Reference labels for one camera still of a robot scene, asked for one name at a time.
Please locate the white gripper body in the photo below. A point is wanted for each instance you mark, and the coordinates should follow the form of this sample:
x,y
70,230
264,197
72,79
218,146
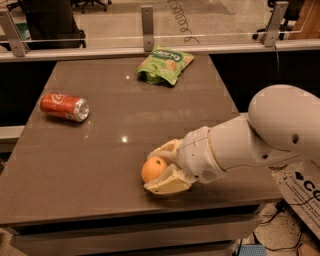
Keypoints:
x,y
195,154

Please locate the green snack bag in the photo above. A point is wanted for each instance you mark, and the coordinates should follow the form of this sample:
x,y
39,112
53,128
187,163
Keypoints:
x,y
164,65

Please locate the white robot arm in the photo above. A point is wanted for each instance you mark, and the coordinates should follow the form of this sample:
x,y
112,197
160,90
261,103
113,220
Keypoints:
x,y
281,126

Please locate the blue floor item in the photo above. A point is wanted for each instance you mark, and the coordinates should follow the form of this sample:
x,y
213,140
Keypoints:
x,y
251,250

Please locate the right metal railing bracket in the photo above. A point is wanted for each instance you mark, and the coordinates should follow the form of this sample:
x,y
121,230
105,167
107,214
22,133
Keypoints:
x,y
272,30

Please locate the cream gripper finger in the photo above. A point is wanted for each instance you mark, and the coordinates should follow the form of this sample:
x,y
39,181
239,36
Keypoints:
x,y
168,151
172,180

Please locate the middle metal railing bracket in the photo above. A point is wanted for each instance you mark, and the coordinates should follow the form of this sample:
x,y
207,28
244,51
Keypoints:
x,y
147,27

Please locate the glass railing panel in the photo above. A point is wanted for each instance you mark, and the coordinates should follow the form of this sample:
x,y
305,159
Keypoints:
x,y
219,24

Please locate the white printed sign board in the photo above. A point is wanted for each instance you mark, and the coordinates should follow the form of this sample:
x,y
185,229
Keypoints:
x,y
300,188

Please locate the red soda can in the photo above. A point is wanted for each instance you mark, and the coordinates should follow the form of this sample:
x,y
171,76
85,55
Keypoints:
x,y
65,107

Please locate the metal railing bracket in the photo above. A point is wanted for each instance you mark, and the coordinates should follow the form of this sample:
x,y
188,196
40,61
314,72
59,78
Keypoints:
x,y
147,27
17,46
272,30

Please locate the orange fruit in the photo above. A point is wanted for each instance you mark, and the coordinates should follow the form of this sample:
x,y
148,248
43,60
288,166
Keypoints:
x,y
153,168

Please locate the left metal railing bracket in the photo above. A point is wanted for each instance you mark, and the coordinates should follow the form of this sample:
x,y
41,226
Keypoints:
x,y
17,46

